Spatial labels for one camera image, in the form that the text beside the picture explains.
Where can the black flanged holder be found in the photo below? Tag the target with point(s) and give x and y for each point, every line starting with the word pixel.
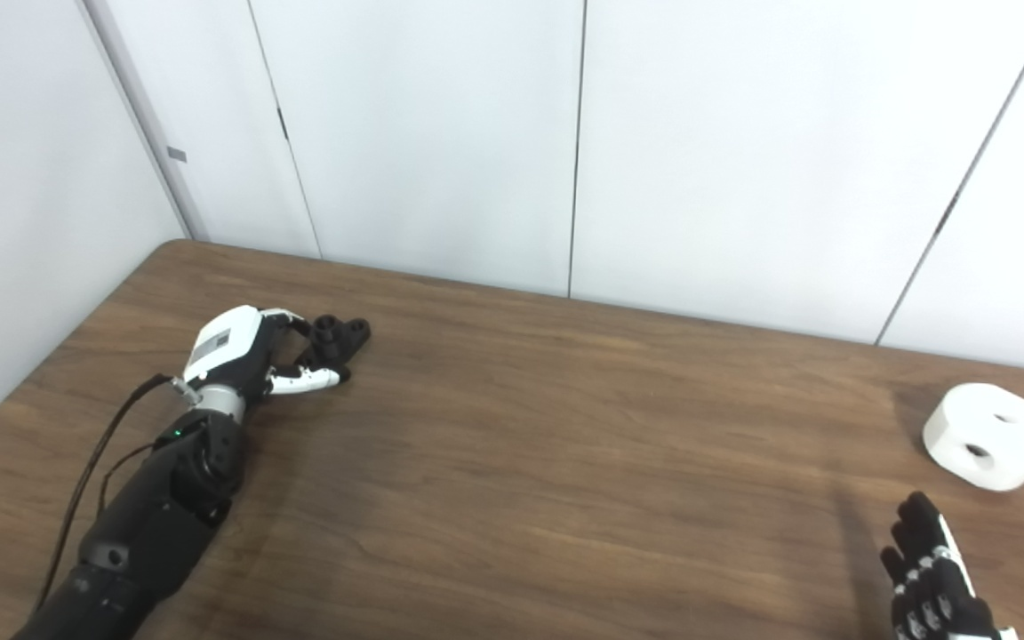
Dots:
pixel 339 336

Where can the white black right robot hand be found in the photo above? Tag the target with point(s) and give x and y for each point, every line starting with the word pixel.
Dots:
pixel 930 587

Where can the round white piece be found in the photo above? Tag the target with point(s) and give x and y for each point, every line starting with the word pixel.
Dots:
pixel 992 436

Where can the small grey wall tag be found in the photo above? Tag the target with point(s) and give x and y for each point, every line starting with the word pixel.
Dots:
pixel 177 154

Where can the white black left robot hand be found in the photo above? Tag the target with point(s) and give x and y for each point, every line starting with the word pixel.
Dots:
pixel 228 342

